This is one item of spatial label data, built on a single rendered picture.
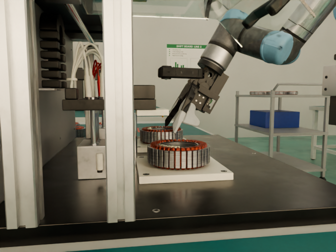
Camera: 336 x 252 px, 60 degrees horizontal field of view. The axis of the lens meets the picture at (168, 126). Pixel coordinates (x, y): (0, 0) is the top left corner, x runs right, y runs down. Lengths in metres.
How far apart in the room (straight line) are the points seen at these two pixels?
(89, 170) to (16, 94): 0.21
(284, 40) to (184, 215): 0.50
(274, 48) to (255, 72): 5.73
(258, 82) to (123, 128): 6.20
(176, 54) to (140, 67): 0.75
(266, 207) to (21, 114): 0.29
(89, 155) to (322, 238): 0.34
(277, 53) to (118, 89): 0.48
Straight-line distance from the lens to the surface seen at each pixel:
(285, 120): 3.41
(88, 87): 0.49
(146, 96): 0.47
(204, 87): 0.74
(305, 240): 0.37
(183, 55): 6.00
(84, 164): 0.48
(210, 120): 6.11
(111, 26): 0.31
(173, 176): 0.45
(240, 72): 6.31
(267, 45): 0.73
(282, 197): 0.42
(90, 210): 0.37
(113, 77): 0.30
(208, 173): 0.47
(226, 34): 0.77
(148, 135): 0.71
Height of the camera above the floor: 0.91
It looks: 6 degrees down
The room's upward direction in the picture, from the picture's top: straight up
